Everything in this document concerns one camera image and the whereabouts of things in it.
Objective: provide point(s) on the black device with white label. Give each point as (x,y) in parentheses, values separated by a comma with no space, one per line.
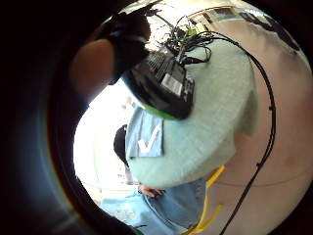
(156,94)

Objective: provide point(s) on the yellow chair frame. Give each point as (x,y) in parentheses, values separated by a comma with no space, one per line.
(215,174)

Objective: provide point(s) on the person's blue jeans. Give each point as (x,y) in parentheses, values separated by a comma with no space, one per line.
(176,209)

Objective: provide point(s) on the blue sheet with white tick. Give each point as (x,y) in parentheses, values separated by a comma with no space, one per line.
(135,130)

